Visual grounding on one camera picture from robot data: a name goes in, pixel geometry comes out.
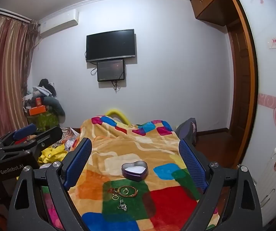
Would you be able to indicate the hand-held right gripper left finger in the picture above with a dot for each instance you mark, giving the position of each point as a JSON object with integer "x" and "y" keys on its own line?
{"x": 77, "y": 163}

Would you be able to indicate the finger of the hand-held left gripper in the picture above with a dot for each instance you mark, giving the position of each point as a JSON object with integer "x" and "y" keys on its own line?
{"x": 23, "y": 131}
{"x": 49, "y": 136}

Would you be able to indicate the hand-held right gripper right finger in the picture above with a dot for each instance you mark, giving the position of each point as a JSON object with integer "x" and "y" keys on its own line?
{"x": 193, "y": 166}

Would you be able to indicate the purple heart-shaped tin box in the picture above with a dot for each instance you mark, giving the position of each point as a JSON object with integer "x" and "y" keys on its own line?
{"x": 135, "y": 173}

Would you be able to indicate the silver earring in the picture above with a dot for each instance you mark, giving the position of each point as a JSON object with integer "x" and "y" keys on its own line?
{"x": 122, "y": 206}

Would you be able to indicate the green patterned cloth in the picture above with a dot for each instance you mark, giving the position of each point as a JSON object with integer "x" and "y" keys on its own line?
{"x": 45, "y": 121}

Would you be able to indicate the yellow printed blanket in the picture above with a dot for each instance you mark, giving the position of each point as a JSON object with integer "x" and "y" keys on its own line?
{"x": 52, "y": 152}

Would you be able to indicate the striped quilt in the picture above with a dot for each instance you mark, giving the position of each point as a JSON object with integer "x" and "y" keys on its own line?
{"x": 69, "y": 137}

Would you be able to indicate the orange box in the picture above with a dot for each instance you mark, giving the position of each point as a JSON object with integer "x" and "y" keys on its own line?
{"x": 37, "y": 110}

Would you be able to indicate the small red box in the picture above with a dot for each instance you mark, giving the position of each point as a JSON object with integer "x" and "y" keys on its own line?
{"x": 38, "y": 101}

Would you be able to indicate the grey backpack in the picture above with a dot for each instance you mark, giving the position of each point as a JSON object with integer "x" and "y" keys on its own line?
{"x": 187, "y": 130}

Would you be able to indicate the pile of clothes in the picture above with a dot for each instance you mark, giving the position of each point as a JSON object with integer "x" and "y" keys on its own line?
{"x": 49, "y": 93}

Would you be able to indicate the colourful patchwork blanket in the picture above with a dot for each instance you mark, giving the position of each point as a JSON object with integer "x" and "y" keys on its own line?
{"x": 128, "y": 144}

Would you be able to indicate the yellow foam tube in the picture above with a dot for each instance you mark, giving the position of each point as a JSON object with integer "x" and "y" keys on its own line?
{"x": 115, "y": 112}

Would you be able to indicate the striped red curtain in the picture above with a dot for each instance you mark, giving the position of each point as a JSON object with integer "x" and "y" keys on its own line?
{"x": 5, "y": 65}

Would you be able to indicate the brown wooden door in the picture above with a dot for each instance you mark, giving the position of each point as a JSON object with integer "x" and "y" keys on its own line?
{"x": 238, "y": 84}

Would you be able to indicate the white air conditioner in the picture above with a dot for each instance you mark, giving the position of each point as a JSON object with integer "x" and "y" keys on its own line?
{"x": 58, "y": 22}

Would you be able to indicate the white sliding door with hearts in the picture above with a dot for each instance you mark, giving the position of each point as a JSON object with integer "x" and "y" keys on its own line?
{"x": 270, "y": 77}

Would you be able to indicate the white and red door sticker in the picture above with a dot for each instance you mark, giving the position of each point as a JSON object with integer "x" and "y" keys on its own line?
{"x": 275, "y": 42}

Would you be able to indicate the wooden wardrobe cabinet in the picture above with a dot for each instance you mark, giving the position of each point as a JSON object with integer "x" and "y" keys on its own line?
{"x": 207, "y": 2}

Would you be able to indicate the small black wall monitor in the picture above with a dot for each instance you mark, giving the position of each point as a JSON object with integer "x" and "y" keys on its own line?
{"x": 110, "y": 70}

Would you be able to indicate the black wall television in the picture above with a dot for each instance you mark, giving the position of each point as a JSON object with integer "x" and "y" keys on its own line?
{"x": 110, "y": 44}

